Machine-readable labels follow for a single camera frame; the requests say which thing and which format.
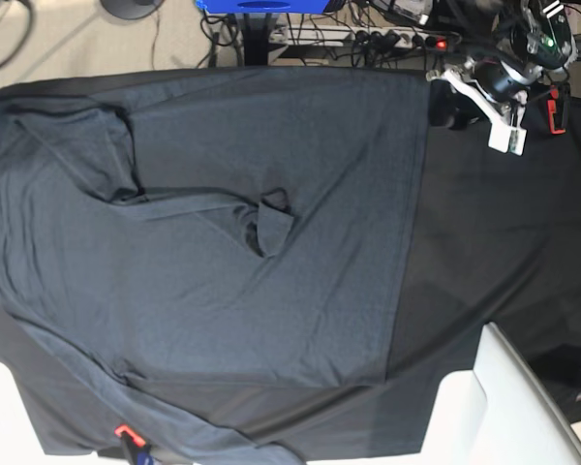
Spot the round black stand base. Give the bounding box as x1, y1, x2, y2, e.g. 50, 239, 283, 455
100, 0, 164, 20

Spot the blue plastic bin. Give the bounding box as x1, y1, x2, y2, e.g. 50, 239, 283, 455
196, 0, 347, 15

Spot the power strip on floor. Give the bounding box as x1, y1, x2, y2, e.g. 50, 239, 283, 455
269, 24, 461, 52

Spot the black floor cable bundle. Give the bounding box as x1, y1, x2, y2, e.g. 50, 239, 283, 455
193, 0, 446, 69

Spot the red blue front clamp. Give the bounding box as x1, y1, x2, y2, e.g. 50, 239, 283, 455
114, 424, 157, 465

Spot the red black table clamp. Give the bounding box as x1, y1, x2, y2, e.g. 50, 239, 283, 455
546, 83, 570, 136

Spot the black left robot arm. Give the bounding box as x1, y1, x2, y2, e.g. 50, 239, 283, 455
426, 1, 578, 155

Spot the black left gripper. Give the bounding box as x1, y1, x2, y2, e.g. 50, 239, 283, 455
426, 53, 544, 155

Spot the dark grey T-shirt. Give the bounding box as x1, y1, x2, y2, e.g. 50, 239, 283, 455
0, 68, 430, 464

